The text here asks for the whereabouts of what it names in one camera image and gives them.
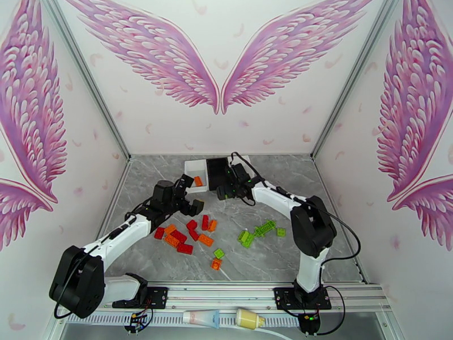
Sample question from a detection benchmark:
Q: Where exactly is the long green lego piece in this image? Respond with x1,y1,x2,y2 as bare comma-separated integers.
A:
253,220,277,239

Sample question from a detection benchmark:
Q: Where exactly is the white container holding orange legos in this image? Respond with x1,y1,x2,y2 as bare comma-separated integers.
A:
184,159,210,194

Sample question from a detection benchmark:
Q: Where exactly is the black rectangular container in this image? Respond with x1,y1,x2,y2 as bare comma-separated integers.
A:
206,157,231,192

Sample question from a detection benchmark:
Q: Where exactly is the pink and blue tube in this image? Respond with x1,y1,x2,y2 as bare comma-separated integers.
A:
182,308,221,329

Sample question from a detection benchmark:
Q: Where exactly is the cream plastic bottle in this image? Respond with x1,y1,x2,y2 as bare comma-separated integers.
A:
235,308,266,330

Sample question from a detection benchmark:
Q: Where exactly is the black controller box green light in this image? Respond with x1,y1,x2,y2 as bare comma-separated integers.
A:
298,312,321,336

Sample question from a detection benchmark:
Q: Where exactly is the aluminium side rail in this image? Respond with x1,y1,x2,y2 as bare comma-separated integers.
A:
313,156,369,283
95,156,133,244

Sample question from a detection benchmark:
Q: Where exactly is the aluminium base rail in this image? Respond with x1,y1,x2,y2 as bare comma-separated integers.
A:
102,282,392,313

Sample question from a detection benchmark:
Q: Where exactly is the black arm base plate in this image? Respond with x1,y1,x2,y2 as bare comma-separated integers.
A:
112,286,168,309
274,286,332,311

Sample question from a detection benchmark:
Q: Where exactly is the white slotted cable duct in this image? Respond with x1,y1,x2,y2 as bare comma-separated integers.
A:
67,311,302,329

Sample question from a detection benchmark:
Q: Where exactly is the small wired circuit board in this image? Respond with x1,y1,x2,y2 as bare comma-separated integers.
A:
123,311,153,334

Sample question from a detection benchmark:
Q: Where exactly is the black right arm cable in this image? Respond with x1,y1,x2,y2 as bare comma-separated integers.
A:
311,204,362,265

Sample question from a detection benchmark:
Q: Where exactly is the aluminium frame post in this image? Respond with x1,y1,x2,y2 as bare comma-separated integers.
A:
38,0,132,162
311,0,403,161

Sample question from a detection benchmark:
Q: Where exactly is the white hose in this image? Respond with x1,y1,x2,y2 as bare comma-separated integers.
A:
260,326,294,340

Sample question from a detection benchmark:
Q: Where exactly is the black controller cable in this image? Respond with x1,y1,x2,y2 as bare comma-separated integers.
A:
317,286,347,336

